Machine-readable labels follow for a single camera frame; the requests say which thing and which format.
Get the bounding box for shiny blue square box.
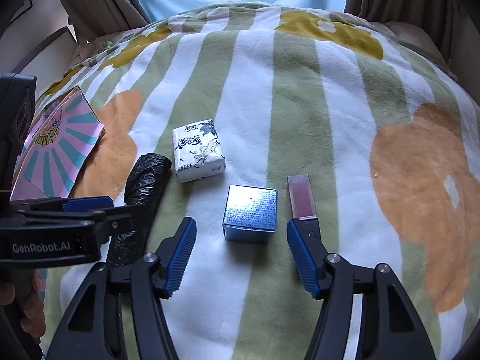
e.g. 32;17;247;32
222;184;278;244

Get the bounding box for person's left hand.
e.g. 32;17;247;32
1;271;46;339

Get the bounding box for cardboard box pink teal flaps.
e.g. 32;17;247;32
10;86;105;201

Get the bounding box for red lip gloss tube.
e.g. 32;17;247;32
287;174;317;220

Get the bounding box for striped floral blanket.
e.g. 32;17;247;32
36;3;479;359

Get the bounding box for brown curtain left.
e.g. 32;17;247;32
59;0;150;41

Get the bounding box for brown curtain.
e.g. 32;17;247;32
345;0;461;63
59;0;150;41

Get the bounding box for brown curtain right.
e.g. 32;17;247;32
345;0;461;63

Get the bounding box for black garbage bag roll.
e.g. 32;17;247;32
106;153;172;267

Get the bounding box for white bedside furniture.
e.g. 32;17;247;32
1;0;77;95

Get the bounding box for white blue tissue pack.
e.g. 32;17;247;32
172;119;226;183

